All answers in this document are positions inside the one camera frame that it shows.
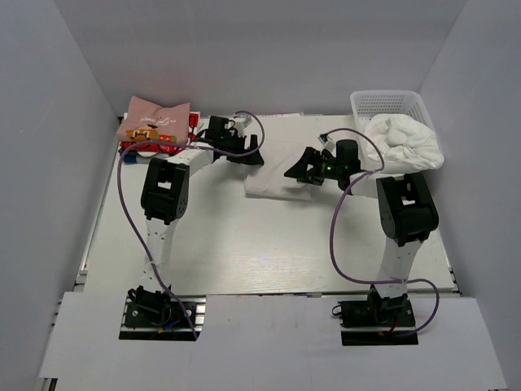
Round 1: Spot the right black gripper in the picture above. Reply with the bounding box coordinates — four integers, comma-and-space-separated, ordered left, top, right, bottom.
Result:
286, 147, 344, 186

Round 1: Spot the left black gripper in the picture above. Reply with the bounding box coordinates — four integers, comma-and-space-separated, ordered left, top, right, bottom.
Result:
221, 132, 265, 166

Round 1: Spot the white and green raglan t-shirt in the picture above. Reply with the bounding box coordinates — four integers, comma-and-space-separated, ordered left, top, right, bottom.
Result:
244, 143, 311, 202

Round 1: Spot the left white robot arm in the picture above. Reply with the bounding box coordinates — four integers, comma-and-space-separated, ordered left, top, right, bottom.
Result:
139, 111, 265, 296

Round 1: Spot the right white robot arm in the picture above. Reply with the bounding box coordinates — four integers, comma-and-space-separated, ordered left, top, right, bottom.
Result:
284, 139, 439, 325

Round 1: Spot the white plastic basket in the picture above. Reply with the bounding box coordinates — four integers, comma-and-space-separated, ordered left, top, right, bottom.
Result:
350, 90, 435, 169

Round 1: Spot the crumpled white t-shirt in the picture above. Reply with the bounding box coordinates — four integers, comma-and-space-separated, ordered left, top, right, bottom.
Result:
363, 114, 444, 174

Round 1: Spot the folded pink t-shirt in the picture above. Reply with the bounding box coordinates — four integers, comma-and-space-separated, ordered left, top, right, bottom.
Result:
116, 96, 190, 144

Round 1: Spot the folded blue white t-shirt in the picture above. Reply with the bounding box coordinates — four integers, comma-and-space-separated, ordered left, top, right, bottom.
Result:
118, 148, 151, 165

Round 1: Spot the folded red t-shirt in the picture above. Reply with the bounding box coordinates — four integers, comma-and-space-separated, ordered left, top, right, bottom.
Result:
118, 112, 201, 157

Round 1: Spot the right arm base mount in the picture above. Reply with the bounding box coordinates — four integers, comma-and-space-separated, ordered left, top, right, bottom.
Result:
331, 301, 418, 347

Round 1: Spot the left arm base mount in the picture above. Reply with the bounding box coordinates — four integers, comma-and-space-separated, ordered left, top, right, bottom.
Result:
119, 298, 196, 342

